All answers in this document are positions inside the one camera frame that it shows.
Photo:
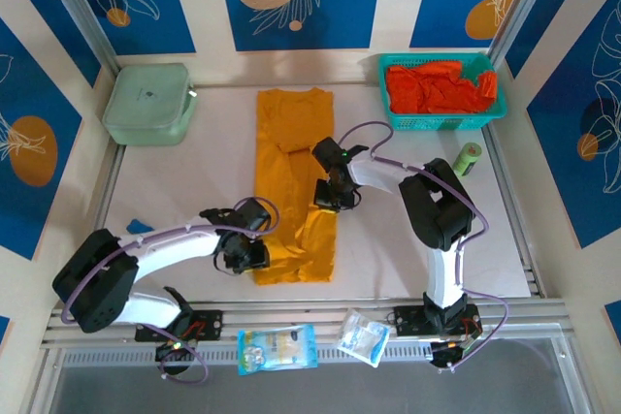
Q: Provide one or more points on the white blue plastic packet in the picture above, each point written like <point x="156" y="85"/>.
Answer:
<point x="361" y="339"/>

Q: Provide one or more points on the pale green lidded container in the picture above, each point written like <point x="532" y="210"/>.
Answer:
<point x="145" y="99"/>

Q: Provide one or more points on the blue yellow snack packet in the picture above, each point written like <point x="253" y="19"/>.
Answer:
<point x="276" y="348"/>

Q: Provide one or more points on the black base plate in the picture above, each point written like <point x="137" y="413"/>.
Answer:
<point x="412" y="319"/>
<point x="211" y="324"/>

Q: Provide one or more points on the teal plastic basket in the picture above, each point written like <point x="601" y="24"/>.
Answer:
<point x="485" y="65"/>

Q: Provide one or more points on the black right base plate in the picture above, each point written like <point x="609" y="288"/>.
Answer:
<point x="412" y="319"/>

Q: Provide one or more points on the green can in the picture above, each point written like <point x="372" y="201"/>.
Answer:
<point x="467" y="159"/>

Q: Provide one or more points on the aluminium frame rail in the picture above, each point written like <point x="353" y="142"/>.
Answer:
<point x="291" y="312"/>

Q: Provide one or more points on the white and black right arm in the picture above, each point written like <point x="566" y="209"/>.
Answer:
<point x="436" y="210"/>

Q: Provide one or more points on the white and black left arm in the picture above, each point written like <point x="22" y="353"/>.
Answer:
<point x="97" y="288"/>

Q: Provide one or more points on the orange t-shirt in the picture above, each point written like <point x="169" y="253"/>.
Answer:
<point x="436" y="89"/>

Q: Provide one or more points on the black base connector board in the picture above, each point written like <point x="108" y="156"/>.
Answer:
<point x="448" y="353"/>
<point x="174" y="351"/>

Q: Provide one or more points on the small blue sponge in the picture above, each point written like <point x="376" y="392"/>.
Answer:
<point x="138" y="227"/>

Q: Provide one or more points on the yellow t-shirt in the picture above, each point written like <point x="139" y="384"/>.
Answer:
<point x="286" y="118"/>

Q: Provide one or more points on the aluminium corner post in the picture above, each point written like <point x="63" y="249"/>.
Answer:
<point x="526" y="2"/>
<point x="77" y="2"/>

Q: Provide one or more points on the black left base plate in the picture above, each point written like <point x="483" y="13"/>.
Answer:
<point x="211" y="324"/>

